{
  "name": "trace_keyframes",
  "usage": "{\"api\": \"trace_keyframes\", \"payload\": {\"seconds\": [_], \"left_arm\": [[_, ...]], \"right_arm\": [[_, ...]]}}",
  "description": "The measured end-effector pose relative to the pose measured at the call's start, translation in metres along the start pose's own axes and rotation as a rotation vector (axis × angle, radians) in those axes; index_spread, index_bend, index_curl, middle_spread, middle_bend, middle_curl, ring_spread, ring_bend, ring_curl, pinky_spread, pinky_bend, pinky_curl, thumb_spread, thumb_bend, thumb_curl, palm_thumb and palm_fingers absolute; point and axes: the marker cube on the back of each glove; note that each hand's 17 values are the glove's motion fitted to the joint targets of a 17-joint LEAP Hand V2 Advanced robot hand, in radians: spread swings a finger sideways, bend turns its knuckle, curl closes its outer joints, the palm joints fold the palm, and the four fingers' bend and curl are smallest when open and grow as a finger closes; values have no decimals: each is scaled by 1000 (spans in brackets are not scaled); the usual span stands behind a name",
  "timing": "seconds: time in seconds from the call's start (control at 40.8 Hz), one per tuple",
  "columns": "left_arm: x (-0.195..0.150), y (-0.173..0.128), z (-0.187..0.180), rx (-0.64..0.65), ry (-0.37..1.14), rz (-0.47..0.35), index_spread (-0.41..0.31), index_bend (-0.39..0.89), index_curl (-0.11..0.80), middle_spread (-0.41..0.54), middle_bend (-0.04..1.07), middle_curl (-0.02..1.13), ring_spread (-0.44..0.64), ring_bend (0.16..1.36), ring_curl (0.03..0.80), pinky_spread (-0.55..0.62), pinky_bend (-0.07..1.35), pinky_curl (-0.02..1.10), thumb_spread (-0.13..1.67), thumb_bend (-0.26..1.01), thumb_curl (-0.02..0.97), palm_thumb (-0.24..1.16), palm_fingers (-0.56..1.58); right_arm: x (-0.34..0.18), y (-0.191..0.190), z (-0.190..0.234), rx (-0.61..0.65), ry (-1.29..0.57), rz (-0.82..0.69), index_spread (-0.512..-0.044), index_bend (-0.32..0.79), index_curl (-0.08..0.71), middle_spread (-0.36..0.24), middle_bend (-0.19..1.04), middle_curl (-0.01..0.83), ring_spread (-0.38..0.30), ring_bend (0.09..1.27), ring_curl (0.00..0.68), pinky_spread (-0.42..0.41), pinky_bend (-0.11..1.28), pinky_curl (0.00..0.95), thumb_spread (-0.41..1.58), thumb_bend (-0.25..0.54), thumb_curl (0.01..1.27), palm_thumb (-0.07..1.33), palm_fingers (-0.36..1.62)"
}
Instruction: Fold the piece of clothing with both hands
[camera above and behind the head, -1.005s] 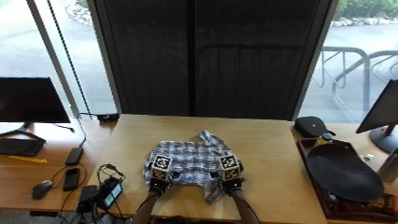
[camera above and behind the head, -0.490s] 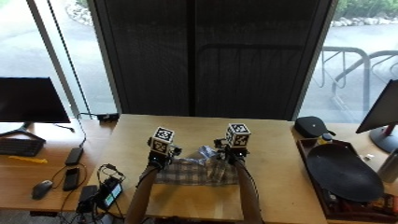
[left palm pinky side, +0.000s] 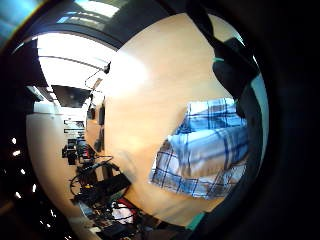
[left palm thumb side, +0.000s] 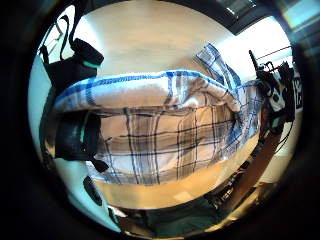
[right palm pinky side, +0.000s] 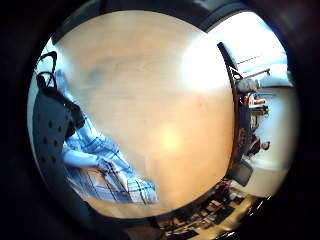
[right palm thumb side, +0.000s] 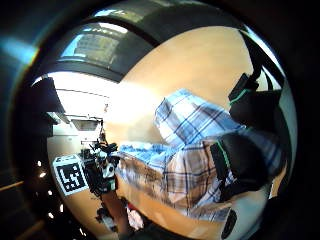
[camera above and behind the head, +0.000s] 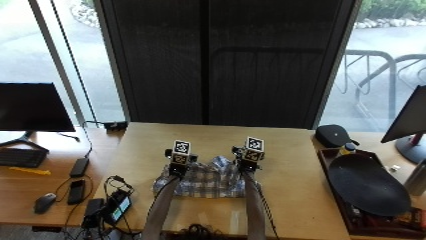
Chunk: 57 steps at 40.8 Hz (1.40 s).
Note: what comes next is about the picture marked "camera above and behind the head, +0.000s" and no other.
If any hanging black cord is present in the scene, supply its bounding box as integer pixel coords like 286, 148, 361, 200
49, 0, 101, 129

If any black cable tangle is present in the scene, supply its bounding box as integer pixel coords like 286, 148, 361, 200
53, 173, 144, 240

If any black flat monitor with stand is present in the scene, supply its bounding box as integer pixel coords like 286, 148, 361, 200
0, 82, 77, 153

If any grey window frame post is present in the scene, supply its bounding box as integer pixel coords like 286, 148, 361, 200
26, 0, 88, 127

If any black zip case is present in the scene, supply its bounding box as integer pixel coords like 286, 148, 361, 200
314, 123, 361, 149

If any black computer mouse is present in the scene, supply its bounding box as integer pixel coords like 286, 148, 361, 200
33, 192, 58, 215

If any black keyboard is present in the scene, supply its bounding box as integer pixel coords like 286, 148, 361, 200
0, 147, 49, 169

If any silver metal bottle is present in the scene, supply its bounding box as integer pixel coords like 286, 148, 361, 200
402, 157, 426, 197

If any white marker cube glove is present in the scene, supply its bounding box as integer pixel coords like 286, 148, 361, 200
170, 139, 193, 165
242, 136, 266, 163

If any yellow flat strip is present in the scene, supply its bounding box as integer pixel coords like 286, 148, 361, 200
8, 166, 53, 176

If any blue white plaid cloth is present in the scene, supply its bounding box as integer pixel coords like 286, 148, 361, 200
152, 155, 261, 199

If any black oval plate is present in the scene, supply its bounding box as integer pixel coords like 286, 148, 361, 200
327, 153, 412, 218

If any white marker cube right glove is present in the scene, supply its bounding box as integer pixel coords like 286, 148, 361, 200
242, 136, 266, 163

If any metal bike rack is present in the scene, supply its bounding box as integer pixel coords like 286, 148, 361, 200
334, 49, 426, 129

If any person's left hand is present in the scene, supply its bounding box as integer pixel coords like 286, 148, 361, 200
163, 148, 199, 178

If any yellow bottle with black cap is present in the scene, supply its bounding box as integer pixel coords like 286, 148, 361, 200
338, 142, 359, 157

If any black glove cable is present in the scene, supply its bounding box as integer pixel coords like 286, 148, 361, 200
253, 179, 282, 240

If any black charger block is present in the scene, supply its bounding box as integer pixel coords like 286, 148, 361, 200
81, 197, 106, 230

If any dark monitor with round base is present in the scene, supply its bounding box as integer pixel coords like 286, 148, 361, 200
379, 84, 426, 165

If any white marker cube left glove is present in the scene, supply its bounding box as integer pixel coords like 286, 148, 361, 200
170, 139, 193, 165

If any phone with lit screen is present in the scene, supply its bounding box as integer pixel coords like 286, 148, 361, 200
102, 191, 133, 225

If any person's right hand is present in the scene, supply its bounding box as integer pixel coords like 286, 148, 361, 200
230, 145, 266, 173

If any black slim phone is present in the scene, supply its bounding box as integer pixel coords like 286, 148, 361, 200
66, 178, 86, 206

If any dark window screen panel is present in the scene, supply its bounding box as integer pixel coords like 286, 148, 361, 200
93, 0, 359, 130

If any black power brick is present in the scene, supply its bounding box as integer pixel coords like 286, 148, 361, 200
68, 157, 90, 178

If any small black box device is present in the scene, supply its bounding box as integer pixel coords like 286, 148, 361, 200
102, 121, 129, 132

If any orange snack packet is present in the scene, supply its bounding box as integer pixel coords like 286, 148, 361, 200
392, 207, 426, 229

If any dark brown wooden tray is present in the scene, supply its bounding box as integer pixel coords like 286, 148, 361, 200
317, 147, 426, 240

